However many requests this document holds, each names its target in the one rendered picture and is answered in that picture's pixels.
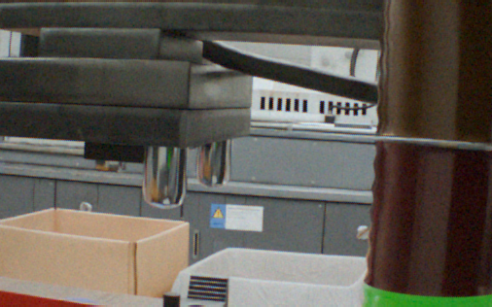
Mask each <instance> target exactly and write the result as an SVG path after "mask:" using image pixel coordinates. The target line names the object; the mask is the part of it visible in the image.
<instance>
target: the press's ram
mask: <svg viewBox="0 0 492 307"><path fill-rule="evenodd" d="M381 6H382V3H381V0H0V29H1V30H5V31H13V32H16V33H23V34H27V35H30V34H31V35H35V36H39V51H38V57H25V56H24V57H14V56H5V57H0V137H9V138H17V137H21V138H33V139H46V140H58V141H71V142H85V145H84V158H85V159H90V160H95V165H94V169H95V170H96V171H104V172H117V173H119V172H125V171H126V163H127V162H128V163H142V164H144V165H143V183H142V191H143V195H144V199H145V201H146V202H147V203H149V204H150V205H152V206H153V207H156V208H162V209H168V208H173V209H174V208H176V207H178V206H179V205H181V204H183V202H184V199H185V197H186V194H187V190H188V173H189V151H193V149H196V162H195V175H196V178H197V181H198V182H199V183H201V184H202V185H204V186H205V187H208V188H221V187H223V186H225V185H226V184H227V183H228V181H229V179H230V176H231V165H232V148H233V139H237V138H242V137H247V136H249V135H250V126H251V109H250V108H251V107H252V94H253V78H254V77H252V76H249V75H248V73H245V72H241V71H237V70H229V69H224V68H220V67H215V66H211V65H206V64H202V63H201V58H202V42H201V41H198V40H207V41H226V42H244V43H263V44H281V45H301V46H318V47H338V48H346V49H355V50H373V51H381V49H380V46H379V40H378V38H379V35H380V32H381V31H380V30H381V23H380V19H379V15H380V12H381Z"/></svg>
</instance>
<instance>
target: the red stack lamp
mask: <svg viewBox="0 0 492 307"><path fill-rule="evenodd" d="M374 143H375V158H374V161H373V170H374V180H373V183H372V186H371V191H372V202H371V207H370V210H369V212H370V214H369V217H370V226H369V231H368V234H367V236H368V239H369V249H368V252H367V255H366V261H367V271H366V274H365V276H364V279H363V282H364V283H365V284H367V285H368V286H369V287H372V288H376V289H378V290H383V291H385V290H387V291H389V292H394V293H401V294H406V295H411V294H412V295H417V296H431V297H465V296H466V297H477V296H481V295H492V147H488V146H480V145H468V144H456V143H443V142H429V141H410V140H374Z"/></svg>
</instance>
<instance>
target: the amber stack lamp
mask: <svg viewBox="0 0 492 307"><path fill-rule="evenodd" d="M381 3H382V6H381V12H380V15H379V19H380V23H381V30H380V31H381V32H380V35H379V38H378V40H379V46H380V49H381V51H380V54H379V55H380V57H379V59H378V67H379V72H380V76H379V78H378V81H377V89H378V93H379V100H378V102H377V105H376V108H375V111H376V115H377V120H378V122H377V125H376V128H375V133H376V134H383V135H391V136H400V137H410V138H421V139H433V140H445V141H458V142H472V143H487V144H492V0H381Z"/></svg>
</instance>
